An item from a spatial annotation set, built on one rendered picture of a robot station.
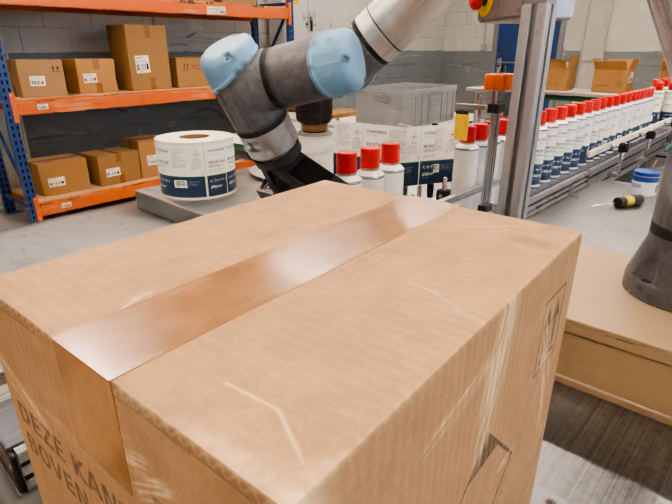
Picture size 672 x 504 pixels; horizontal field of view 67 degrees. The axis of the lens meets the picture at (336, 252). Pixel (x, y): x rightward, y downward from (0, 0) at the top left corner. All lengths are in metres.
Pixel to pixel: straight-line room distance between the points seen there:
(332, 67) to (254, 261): 0.35
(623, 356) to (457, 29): 9.10
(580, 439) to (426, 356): 0.46
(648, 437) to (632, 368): 0.08
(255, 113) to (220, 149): 0.67
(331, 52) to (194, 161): 0.76
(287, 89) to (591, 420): 0.53
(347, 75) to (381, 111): 2.50
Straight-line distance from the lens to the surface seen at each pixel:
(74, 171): 4.51
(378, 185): 0.86
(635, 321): 0.73
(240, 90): 0.65
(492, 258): 0.32
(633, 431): 0.70
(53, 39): 5.22
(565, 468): 0.62
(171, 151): 1.33
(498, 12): 1.07
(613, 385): 0.73
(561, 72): 6.67
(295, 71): 0.62
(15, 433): 0.63
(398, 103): 3.04
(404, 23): 0.72
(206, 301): 0.26
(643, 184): 1.76
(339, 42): 0.61
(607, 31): 8.72
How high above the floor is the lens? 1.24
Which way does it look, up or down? 22 degrees down
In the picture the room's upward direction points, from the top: straight up
